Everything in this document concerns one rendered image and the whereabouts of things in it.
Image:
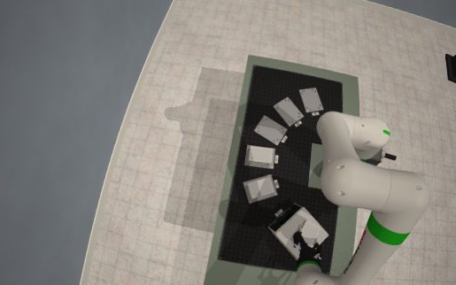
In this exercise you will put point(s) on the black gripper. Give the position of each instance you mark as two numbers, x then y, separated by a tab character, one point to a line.
299	241

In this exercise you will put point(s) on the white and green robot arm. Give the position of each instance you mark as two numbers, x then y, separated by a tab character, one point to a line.
350	177

